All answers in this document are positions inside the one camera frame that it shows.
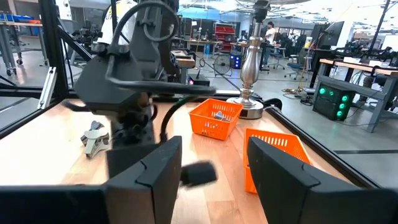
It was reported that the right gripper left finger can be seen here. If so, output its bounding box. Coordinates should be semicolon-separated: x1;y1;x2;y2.
104;135;183;224

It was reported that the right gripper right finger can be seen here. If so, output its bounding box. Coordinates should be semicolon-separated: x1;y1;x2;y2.
248;136;358;224

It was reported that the beige staple remover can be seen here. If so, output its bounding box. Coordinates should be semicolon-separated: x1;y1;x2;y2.
81;128;111;160

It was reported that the grey-blue staple remover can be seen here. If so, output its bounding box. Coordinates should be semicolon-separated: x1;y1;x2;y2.
213;110;231;123

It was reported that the orange plastic basket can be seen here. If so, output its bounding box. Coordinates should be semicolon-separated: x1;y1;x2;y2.
188;98;244;141
243;126;314;195

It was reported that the wooden workbench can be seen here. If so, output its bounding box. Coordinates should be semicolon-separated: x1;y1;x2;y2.
170;49;196;69

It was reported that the computer tower with green lights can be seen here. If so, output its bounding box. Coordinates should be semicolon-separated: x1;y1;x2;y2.
312;82;356;122

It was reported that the black floor fan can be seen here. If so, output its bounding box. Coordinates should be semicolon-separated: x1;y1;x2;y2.
212;53;233;77

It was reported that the black computer with blue lights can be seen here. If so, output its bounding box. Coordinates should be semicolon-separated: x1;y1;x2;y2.
229;53;243;70

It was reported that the silver metal lamp stand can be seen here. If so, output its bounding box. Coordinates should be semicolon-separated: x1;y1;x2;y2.
226;0;265;120

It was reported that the red shelf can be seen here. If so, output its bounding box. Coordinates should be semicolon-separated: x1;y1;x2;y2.
213;25;236;53

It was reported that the metal-legged workbench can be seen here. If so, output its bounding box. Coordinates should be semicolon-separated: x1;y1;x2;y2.
313;57;398;134

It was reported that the grey rolling table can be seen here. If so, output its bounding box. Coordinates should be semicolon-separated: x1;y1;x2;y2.
0;12;50;77

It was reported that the black computer monitor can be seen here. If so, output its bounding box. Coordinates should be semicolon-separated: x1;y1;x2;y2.
317;20;345;48

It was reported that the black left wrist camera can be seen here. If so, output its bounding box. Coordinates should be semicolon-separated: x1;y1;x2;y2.
73;55;146;113

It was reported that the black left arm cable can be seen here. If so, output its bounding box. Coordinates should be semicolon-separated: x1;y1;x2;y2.
104;0;218;144

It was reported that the black lamp cord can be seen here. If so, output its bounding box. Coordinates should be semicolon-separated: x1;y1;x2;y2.
262;98;283;111

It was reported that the silver metal bracket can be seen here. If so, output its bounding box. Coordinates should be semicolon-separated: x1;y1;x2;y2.
37;66;58;110

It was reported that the black aluminium rig frame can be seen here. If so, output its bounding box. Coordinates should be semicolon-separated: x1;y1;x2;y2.
0;0;398;190

